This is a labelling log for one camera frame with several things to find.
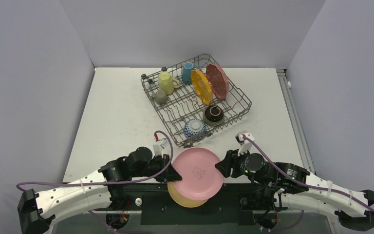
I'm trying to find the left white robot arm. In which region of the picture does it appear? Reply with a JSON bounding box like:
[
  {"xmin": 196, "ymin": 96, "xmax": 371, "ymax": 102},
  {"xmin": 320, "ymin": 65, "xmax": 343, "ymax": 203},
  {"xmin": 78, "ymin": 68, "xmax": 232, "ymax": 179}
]
[{"xmin": 18, "ymin": 147, "xmax": 182, "ymax": 234}]

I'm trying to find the blue floral mug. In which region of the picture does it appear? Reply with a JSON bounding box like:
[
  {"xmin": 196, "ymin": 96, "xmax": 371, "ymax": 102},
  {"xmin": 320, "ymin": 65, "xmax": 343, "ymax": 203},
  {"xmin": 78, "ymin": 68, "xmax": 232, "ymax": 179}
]
[{"xmin": 182, "ymin": 62, "xmax": 201, "ymax": 85}]

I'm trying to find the pale yellow mug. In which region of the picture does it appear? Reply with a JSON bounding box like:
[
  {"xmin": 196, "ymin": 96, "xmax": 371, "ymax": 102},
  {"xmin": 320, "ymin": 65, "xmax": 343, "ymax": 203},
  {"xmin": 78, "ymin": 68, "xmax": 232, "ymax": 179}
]
[{"xmin": 158, "ymin": 71, "xmax": 181, "ymax": 95}]

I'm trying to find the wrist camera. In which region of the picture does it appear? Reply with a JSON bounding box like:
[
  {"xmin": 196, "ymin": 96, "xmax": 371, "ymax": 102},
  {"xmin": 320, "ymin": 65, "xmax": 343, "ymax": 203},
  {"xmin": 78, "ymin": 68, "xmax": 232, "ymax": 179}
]
[
  {"xmin": 235, "ymin": 131, "xmax": 255, "ymax": 156},
  {"xmin": 153, "ymin": 138, "xmax": 169, "ymax": 158}
]

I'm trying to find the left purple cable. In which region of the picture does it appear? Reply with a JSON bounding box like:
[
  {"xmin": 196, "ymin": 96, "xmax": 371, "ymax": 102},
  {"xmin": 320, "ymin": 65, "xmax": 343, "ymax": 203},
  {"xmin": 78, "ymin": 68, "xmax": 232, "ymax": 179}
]
[{"xmin": 16, "ymin": 130, "xmax": 174, "ymax": 234}]

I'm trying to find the pale yellow bear plate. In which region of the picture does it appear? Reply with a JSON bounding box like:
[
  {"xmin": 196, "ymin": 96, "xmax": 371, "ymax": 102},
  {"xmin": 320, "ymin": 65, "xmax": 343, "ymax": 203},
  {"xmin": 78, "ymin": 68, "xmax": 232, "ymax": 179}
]
[{"xmin": 167, "ymin": 182, "xmax": 208, "ymax": 208}]

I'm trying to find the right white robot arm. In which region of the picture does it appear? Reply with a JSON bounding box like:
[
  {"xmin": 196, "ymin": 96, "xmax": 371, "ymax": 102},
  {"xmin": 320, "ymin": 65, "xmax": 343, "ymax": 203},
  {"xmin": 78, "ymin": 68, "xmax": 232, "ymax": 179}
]
[{"xmin": 215, "ymin": 150, "xmax": 374, "ymax": 232}]

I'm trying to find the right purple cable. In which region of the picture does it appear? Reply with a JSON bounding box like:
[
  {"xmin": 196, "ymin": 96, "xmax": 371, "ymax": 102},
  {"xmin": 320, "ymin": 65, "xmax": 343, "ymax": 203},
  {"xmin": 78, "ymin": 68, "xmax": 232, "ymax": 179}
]
[{"xmin": 242, "ymin": 135, "xmax": 374, "ymax": 232}]

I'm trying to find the small grey cup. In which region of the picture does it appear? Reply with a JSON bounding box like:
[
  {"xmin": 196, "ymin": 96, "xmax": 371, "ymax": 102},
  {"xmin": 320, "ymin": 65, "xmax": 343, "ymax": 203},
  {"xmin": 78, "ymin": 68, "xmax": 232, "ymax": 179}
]
[{"xmin": 152, "ymin": 90, "xmax": 168, "ymax": 105}]

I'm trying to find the red patterned bowl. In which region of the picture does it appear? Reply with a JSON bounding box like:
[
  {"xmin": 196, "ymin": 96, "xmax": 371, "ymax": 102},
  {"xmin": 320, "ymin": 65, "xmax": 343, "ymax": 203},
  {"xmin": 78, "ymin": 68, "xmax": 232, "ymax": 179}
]
[{"xmin": 184, "ymin": 119, "xmax": 207, "ymax": 141}]

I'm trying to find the grey wire dish rack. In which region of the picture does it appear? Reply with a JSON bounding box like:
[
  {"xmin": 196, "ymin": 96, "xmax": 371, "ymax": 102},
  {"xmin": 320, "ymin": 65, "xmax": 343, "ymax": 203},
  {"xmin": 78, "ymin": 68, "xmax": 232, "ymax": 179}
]
[{"xmin": 141, "ymin": 61, "xmax": 252, "ymax": 148}]

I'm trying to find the purple cable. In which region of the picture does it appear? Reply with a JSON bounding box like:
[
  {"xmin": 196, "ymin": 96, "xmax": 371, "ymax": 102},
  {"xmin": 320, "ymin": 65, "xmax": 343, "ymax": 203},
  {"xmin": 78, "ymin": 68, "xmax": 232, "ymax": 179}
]
[
  {"xmin": 242, "ymin": 135, "xmax": 374, "ymax": 232},
  {"xmin": 16, "ymin": 130, "xmax": 174, "ymax": 234}
]

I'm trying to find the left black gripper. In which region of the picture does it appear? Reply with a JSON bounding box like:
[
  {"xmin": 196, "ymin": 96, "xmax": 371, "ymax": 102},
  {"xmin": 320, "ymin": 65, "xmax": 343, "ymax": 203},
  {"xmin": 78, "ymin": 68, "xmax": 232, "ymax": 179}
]
[{"xmin": 131, "ymin": 154, "xmax": 182, "ymax": 183}]

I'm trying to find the black patterned bowl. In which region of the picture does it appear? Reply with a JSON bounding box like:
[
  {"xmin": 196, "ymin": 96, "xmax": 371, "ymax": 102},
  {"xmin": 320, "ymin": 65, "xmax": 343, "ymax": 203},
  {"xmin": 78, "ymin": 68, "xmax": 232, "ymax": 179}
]
[{"xmin": 203, "ymin": 105, "xmax": 224, "ymax": 126}]

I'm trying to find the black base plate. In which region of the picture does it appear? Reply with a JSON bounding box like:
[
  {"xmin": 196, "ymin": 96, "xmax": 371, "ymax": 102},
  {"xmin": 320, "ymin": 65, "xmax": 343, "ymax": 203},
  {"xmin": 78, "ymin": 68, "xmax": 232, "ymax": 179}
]
[{"xmin": 96, "ymin": 183, "xmax": 285, "ymax": 228}]

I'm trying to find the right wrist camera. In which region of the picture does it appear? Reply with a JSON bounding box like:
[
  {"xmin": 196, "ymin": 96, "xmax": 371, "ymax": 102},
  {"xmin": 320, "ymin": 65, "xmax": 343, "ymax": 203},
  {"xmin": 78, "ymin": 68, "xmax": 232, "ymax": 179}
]
[{"xmin": 235, "ymin": 131, "xmax": 255, "ymax": 156}]

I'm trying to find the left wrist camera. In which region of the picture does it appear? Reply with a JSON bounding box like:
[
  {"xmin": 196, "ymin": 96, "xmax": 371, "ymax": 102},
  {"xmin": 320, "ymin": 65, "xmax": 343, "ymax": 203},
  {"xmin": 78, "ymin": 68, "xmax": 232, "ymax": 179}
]
[{"xmin": 153, "ymin": 138, "xmax": 169, "ymax": 158}]

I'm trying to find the pink dotted plate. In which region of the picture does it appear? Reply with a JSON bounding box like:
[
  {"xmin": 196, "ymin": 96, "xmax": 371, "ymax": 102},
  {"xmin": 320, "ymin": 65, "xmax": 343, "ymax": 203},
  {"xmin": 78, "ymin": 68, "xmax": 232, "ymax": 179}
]
[{"xmin": 206, "ymin": 63, "xmax": 229, "ymax": 100}]

